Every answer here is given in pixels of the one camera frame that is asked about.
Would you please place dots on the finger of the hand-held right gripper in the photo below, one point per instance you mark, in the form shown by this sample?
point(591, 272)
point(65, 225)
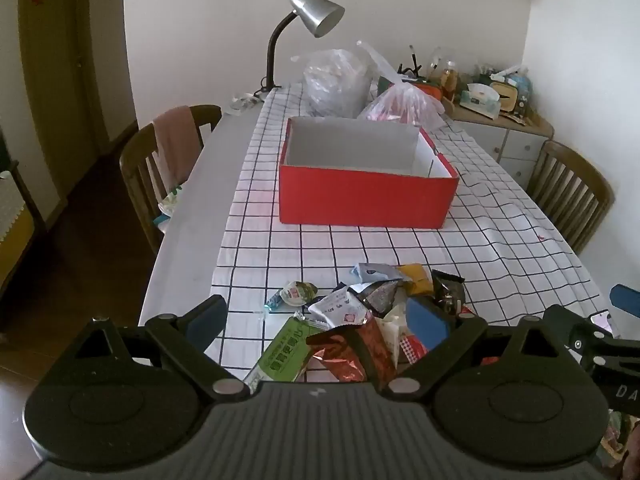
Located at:
point(625, 300)
point(560, 320)

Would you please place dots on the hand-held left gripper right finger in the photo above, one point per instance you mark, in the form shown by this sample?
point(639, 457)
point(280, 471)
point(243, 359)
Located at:
point(425, 322)

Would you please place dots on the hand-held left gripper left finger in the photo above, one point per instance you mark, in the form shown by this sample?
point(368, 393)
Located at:
point(207, 317)

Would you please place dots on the white red-patterned snack packet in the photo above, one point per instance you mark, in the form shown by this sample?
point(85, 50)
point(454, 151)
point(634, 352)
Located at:
point(400, 340)

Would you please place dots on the dark brown snack packet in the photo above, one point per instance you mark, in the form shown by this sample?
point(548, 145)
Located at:
point(447, 290)

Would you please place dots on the yellow snack packet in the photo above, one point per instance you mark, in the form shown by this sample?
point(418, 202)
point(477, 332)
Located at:
point(417, 280)

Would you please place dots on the dark triangular snack packet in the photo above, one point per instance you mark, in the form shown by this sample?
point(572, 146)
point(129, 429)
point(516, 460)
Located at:
point(380, 297)

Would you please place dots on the small blue candy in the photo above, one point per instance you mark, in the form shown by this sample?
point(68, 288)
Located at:
point(272, 302)

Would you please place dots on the grey-blue snack packet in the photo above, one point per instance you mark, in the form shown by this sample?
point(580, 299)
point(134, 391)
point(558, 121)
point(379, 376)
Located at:
point(375, 272)

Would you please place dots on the green snack packet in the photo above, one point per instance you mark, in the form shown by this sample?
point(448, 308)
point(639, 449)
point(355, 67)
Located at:
point(282, 355)

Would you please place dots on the white packet red stamp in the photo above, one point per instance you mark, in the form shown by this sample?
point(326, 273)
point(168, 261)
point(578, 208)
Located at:
point(337, 310)

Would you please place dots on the jelly cup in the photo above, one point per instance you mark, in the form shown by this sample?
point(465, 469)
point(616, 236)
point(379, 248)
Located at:
point(297, 292)

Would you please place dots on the red cardboard box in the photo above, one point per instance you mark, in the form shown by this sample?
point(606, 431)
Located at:
point(360, 200)

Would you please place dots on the plastic bag of pink snacks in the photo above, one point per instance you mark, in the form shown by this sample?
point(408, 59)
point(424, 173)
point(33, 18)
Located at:
point(405, 105)

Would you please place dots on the white checkered tablecloth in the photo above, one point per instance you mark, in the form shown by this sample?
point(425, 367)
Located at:
point(450, 240)

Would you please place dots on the floral seat cushion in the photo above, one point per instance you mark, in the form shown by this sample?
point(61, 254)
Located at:
point(167, 205)

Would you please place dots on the wooden chair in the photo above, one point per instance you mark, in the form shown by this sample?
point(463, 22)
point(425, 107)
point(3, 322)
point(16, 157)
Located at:
point(135, 160)
point(570, 190)

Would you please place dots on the pink cloth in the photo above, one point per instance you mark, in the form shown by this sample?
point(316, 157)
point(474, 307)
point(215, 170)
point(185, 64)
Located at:
point(172, 145)

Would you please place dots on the white wooden-top cabinet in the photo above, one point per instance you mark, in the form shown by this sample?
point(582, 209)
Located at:
point(515, 147)

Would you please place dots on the white crumpled wrappers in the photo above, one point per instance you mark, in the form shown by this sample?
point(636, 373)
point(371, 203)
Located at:
point(242, 102)

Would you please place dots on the white dotted cover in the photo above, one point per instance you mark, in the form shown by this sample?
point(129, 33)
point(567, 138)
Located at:
point(10, 205)

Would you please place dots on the tissue box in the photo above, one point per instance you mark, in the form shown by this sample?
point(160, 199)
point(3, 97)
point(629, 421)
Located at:
point(480, 100)

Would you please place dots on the green and orange tin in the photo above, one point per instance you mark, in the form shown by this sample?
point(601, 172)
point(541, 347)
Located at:
point(425, 89)

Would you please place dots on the blue round container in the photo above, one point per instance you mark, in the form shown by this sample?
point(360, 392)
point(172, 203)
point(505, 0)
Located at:
point(522, 85)

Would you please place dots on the glass jar amber contents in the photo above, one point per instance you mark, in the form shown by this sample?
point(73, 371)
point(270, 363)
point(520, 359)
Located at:
point(448, 80)

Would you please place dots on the small black tripod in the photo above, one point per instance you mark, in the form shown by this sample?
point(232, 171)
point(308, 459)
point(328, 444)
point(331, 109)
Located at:
point(410, 66)

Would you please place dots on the large clear plastic bag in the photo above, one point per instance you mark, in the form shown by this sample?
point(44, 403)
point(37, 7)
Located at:
point(335, 80)

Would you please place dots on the clear glass bowl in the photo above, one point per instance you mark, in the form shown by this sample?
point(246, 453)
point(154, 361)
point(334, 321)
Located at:
point(440, 56)

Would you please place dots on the wooden door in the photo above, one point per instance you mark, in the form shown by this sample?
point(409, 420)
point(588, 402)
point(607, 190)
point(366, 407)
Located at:
point(65, 85)

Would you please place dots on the silver desk lamp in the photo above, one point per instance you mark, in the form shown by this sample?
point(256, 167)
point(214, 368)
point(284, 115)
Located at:
point(315, 12)

